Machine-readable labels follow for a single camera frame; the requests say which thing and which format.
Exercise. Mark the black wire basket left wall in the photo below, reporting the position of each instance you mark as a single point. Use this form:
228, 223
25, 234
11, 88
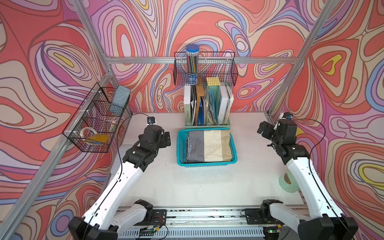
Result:
96, 111

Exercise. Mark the white flat tin box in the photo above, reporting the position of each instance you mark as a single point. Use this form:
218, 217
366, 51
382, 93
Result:
119, 156

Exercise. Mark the grey blue sponge block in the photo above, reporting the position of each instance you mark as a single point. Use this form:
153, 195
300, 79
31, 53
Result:
121, 96

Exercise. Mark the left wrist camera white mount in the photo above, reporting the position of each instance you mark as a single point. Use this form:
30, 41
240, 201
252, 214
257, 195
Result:
151, 120

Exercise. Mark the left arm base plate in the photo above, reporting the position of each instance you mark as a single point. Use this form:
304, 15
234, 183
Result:
154, 217

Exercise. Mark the black wire basket wall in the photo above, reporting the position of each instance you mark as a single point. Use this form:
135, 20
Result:
211, 64
96, 111

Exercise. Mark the green desktop file organizer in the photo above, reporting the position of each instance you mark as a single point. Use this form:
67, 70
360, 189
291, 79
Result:
201, 105

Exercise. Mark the yellow sticky note block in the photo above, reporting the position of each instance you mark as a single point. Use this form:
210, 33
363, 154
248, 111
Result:
213, 81

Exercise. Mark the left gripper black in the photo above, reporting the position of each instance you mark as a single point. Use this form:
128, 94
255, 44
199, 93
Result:
164, 143

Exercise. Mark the blue lidded pencil tube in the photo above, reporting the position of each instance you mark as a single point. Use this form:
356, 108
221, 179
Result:
192, 55

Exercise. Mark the white tape roll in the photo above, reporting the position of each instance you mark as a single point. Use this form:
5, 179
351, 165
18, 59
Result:
87, 132

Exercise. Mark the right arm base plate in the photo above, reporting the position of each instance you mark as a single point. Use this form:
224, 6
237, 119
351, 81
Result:
254, 217

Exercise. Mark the white book in organizer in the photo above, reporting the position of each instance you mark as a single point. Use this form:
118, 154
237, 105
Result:
223, 104

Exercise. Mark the black wire basket rear wall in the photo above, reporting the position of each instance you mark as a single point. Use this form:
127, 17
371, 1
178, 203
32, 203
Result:
211, 64

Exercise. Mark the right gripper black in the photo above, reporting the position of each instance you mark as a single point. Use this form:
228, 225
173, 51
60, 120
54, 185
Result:
268, 127

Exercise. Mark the yellow flat pad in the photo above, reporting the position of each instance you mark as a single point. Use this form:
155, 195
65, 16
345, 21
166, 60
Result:
98, 139

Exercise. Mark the teal plastic basket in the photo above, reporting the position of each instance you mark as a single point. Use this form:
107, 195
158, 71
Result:
182, 149

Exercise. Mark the beige grey cloth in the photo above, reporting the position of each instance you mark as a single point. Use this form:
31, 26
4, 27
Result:
208, 146

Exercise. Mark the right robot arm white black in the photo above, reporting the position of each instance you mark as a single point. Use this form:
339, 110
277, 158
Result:
326, 221

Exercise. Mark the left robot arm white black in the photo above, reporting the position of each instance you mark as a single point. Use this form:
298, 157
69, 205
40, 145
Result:
100, 221

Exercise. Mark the green pencil cup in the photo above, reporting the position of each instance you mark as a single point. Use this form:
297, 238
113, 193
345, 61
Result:
288, 182

